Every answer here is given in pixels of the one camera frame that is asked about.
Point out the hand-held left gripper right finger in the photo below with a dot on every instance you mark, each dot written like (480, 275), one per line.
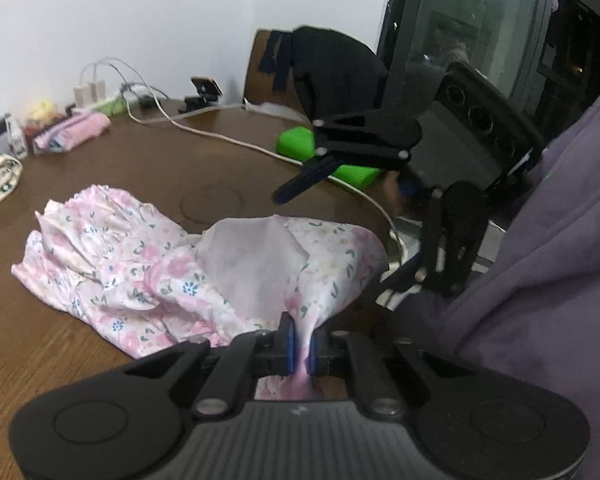
(315, 352)

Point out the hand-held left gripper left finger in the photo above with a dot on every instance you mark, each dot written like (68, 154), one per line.
(289, 347)

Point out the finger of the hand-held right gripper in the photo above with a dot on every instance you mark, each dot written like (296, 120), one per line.
(455, 240)
(305, 180)

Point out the pink floral garment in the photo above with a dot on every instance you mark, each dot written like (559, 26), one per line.
(130, 260)

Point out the person's right forearm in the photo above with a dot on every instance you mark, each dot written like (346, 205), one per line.
(580, 140)

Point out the green foam roller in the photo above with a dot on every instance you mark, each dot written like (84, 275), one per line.
(297, 142)

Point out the white paper sheet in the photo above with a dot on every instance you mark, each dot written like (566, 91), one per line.
(272, 108)

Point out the wooden chair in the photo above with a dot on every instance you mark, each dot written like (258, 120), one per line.
(260, 80)

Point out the black cloth on chair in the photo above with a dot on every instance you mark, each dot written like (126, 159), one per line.
(340, 75)

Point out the person's purple clothing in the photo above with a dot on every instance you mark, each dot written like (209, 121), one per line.
(530, 335)

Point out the glass sliding door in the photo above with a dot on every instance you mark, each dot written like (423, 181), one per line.
(480, 20)

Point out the black clamp phone holder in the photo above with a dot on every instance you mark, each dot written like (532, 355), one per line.
(195, 103)

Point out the green plastic case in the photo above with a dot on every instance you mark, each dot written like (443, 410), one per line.
(112, 106)

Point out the white charger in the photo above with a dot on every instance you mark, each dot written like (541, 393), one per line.
(98, 91)
(82, 95)

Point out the pink fabric pouch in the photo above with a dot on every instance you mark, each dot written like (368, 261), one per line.
(75, 130)

